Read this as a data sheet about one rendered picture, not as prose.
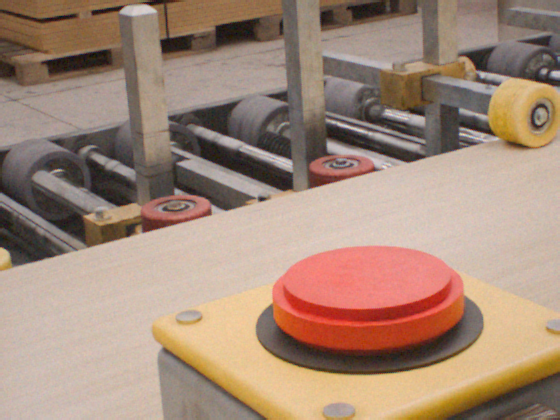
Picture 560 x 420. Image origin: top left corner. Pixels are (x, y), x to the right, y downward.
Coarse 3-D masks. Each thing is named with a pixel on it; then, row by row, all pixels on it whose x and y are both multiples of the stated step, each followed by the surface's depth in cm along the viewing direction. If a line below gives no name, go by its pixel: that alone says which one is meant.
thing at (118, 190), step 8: (408, 112) 233; (392, 128) 230; (416, 136) 224; (424, 136) 222; (344, 144) 215; (368, 152) 209; (392, 160) 204; (96, 184) 200; (104, 184) 200; (112, 184) 201; (120, 184) 200; (104, 192) 200; (112, 192) 198; (120, 192) 196; (128, 192) 196; (136, 192) 195; (120, 200) 196; (128, 200) 193; (136, 200) 191; (72, 216) 189; (80, 216) 186; (80, 224) 187
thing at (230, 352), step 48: (480, 288) 27; (192, 336) 25; (240, 336) 25; (288, 336) 25; (480, 336) 24; (528, 336) 24; (192, 384) 25; (240, 384) 23; (288, 384) 23; (336, 384) 23; (384, 384) 23; (432, 384) 23; (480, 384) 23; (528, 384) 24
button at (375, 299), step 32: (320, 256) 26; (352, 256) 26; (384, 256) 26; (416, 256) 26; (288, 288) 25; (320, 288) 24; (352, 288) 24; (384, 288) 24; (416, 288) 24; (448, 288) 24; (288, 320) 24; (320, 320) 24; (352, 320) 23; (384, 320) 23; (416, 320) 23; (448, 320) 24; (352, 352) 24; (384, 352) 24
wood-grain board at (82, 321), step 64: (320, 192) 138; (384, 192) 136; (448, 192) 135; (512, 192) 133; (64, 256) 123; (128, 256) 122; (192, 256) 121; (256, 256) 120; (448, 256) 116; (512, 256) 115; (0, 320) 108; (64, 320) 107; (128, 320) 107; (0, 384) 96; (64, 384) 95; (128, 384) 94
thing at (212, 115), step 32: (480, 64) 241; (96, 128) 198; (224, 128) 211; (480, 128) 243; (0, 160) 189; (224, 160) 213; (416, 160) 235; (96, 192) 200; (192, 192) 209; (0, 224) 192; (64, 224) 197; (32, 256) 188
